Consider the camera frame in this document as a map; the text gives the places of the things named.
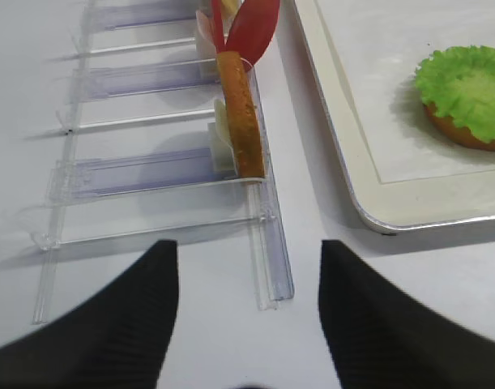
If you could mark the yellow cheese slice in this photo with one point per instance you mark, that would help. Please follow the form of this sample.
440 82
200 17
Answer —
229 8

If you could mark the cream metal tray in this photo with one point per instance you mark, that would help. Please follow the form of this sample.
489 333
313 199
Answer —
394 206

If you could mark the green lettuce on bun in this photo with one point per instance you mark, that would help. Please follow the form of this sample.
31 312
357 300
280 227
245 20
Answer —
460 81

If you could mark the clear acrylic left rack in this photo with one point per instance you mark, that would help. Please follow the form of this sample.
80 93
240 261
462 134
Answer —
147 153

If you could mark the red tomato slice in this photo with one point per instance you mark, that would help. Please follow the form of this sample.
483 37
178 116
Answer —
253 28
218 32

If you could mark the white paper tray liner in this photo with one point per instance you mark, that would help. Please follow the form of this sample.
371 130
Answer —
379 45

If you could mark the bottom bun on tray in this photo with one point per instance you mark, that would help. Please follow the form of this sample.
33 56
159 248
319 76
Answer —
459 135

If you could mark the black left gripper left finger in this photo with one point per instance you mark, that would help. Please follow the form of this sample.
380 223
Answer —
116 339

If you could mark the brown bun slice in rack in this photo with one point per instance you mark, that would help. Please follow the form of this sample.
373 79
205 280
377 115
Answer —
241 116

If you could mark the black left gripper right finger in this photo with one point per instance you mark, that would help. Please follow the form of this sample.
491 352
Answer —
380 337

